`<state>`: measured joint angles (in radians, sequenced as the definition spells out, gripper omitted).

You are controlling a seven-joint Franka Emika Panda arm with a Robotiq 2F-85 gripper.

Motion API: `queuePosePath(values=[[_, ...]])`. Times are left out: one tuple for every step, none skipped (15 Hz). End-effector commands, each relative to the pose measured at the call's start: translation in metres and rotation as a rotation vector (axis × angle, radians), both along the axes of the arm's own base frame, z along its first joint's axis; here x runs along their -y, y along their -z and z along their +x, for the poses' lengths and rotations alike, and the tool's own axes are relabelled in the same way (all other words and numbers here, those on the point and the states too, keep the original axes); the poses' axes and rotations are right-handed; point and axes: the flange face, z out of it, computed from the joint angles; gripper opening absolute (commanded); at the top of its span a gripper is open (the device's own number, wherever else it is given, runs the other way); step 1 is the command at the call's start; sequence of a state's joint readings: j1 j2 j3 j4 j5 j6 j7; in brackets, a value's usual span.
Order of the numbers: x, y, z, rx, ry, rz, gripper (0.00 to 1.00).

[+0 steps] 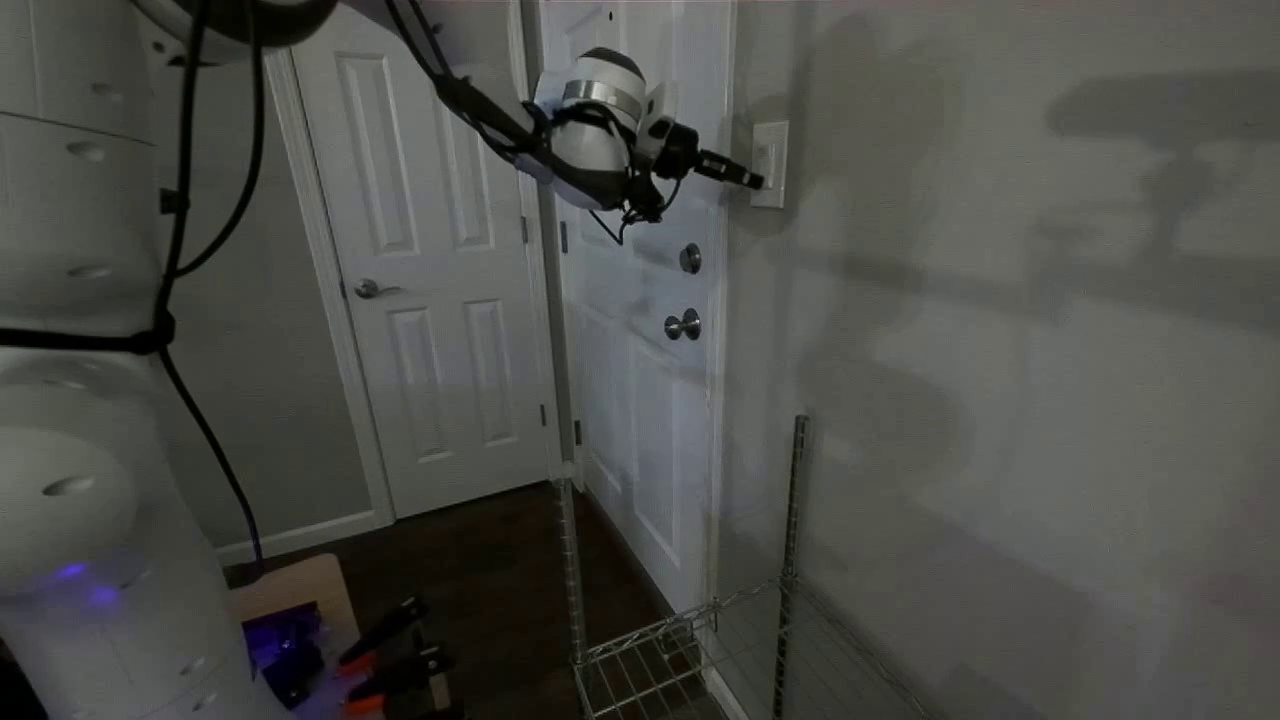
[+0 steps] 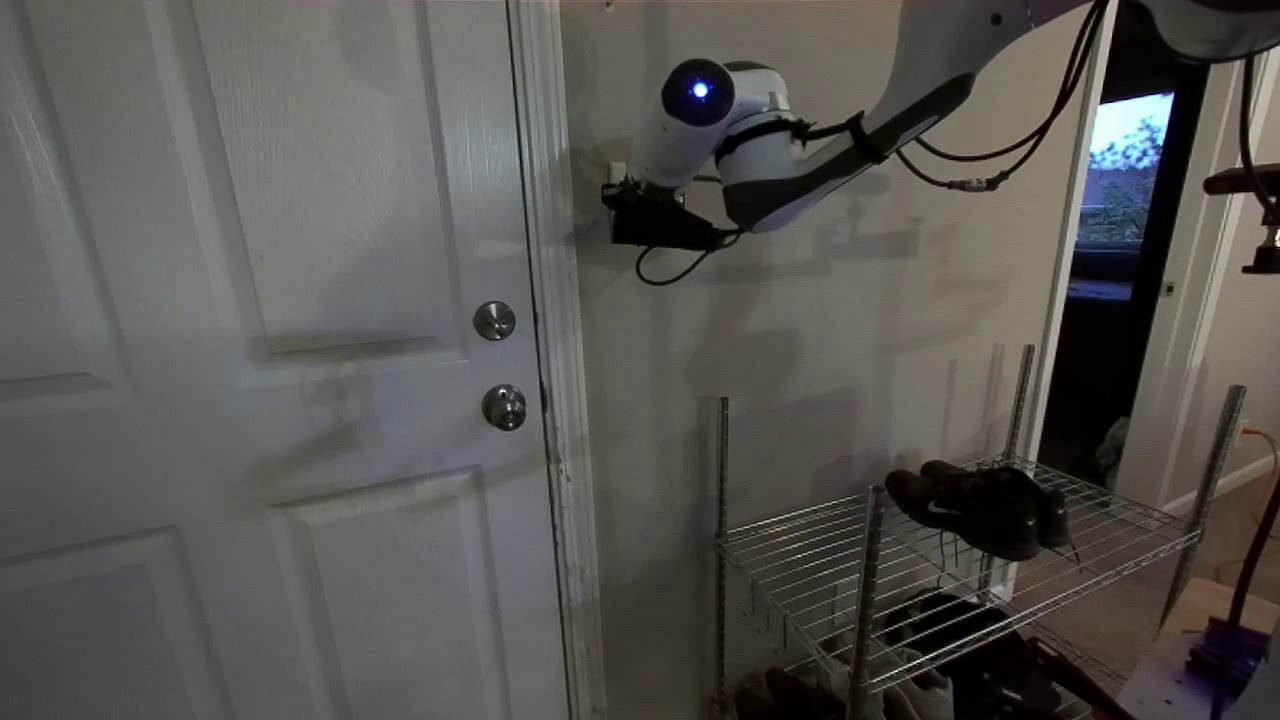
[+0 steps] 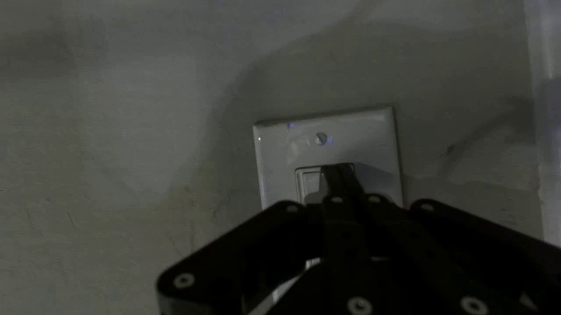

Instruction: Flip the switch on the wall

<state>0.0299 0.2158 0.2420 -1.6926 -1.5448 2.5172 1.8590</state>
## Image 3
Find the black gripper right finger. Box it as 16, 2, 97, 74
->
340, 163, 561, 315

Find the white switch wall plate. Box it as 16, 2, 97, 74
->
251, 103, 407, 214

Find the white door frame trim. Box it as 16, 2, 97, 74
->
523, 0, 561, 247

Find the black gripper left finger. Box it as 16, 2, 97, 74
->
155, 163, 353, 315

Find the white switch toggle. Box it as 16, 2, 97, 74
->
293, 165, 330, 207

